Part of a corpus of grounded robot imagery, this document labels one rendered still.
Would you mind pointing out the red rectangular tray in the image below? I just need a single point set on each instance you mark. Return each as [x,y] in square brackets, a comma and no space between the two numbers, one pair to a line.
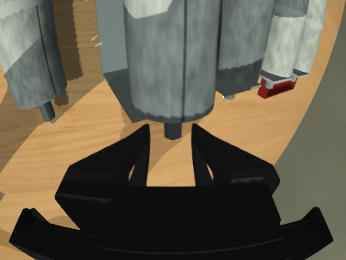
[277,88]

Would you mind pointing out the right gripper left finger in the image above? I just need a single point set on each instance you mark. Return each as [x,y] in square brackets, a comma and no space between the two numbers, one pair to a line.
[114,163]

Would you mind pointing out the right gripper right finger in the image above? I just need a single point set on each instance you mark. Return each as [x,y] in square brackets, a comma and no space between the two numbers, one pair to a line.
[228,163]

